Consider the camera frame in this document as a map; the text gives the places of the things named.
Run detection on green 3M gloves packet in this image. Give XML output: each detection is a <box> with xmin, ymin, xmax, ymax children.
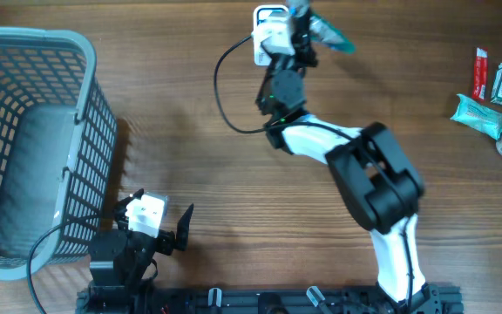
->
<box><xmin>286</xmin><ymin>0</ymin><xmax>356</xmax><ymax>54</ymax></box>

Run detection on grey plastic basket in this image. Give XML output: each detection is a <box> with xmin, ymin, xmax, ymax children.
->
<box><xmin>0</xmin><ymin>27</ymin><xmax>118</xmax><ymax>281</ymax></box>

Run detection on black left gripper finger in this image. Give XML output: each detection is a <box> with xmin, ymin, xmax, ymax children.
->
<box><xmin>175</xmin><ymin>204</ymin><xmax>193</xmax><ymax>251</ymax></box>
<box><xmin>113</xmin><ymin>188</ymin><xmax>145</xmax><ymax>222</ymax></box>

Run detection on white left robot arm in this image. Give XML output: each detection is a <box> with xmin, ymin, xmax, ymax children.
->
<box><xmin>76</xmin><ymin>188</ymin><xmax>194</xmax><ymax>313</ymax></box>

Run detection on red coffee stick sachet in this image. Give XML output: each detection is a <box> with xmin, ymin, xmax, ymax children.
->
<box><xmin>471</xmin><ymin>47</ymin><xmax>488</xmax><ymax>101</ymax></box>

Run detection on light green wipes pack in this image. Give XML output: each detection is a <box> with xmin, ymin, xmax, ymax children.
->
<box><xmin>451</xmin><ymin>93</ymin><xmax>502</xmax><ymax>140</ymax></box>

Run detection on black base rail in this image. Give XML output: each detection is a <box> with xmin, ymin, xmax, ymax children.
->
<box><xmin>75</xmin><ymin>284</ymin><xmax>465</xmax><ymax>314</ymax></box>

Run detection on white barcode scanner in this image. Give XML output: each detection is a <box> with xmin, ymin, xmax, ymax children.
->
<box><xmin>252</xmin><ymin>4</ymin><xmax>288</xmax><ymax>66</ymax></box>

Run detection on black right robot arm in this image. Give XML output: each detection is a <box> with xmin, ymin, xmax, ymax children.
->
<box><xmin>252</xmin><ymin>4</ymin><xmax>425</xmax><ymax>311</ymax></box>

